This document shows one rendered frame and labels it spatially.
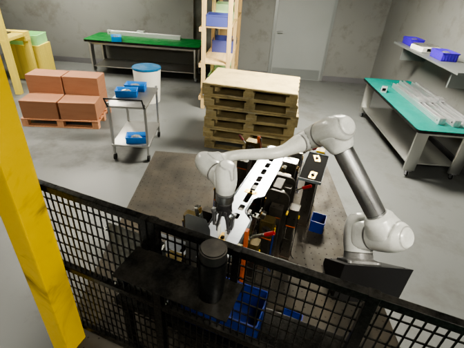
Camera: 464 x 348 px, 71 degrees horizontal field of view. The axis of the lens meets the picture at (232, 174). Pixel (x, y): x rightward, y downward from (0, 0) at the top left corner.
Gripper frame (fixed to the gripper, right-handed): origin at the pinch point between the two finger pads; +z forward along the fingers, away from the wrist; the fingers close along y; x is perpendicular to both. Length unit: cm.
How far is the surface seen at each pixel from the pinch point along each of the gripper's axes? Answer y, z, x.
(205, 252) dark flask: -21, -57, 67
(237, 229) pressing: -4.9, 4.3, -9.8
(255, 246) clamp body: -18.9, -0.2, 2.9
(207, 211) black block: 16.9, 5.2, -17.6
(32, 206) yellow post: 43, -46, 63
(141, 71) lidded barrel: 299, 44, -354
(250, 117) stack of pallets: 73, 52, -274
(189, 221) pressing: 4.8, -25.8, 26.6
